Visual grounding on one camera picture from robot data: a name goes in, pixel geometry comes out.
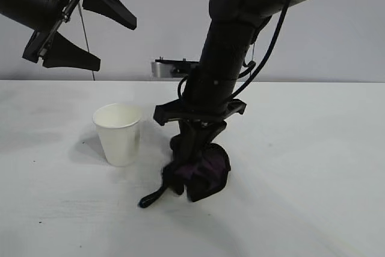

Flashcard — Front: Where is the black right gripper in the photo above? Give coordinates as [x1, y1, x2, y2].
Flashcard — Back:
[153, 68, 248, 162]

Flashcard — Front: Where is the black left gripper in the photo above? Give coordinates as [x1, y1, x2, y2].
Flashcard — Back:
[0, 0, 138, 73]

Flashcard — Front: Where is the black cloth rag with strap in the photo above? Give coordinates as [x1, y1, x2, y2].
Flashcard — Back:
[138, 136, 232, 209]

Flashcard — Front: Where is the white paper cup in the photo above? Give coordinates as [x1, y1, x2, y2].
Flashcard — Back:
[92, 103, 144, 167]

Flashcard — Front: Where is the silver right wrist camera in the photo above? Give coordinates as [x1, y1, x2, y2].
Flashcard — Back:
[150, 56, 200, 81]

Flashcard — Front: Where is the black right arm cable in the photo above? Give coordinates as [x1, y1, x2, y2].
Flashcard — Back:
[230, 0, 304, 99]

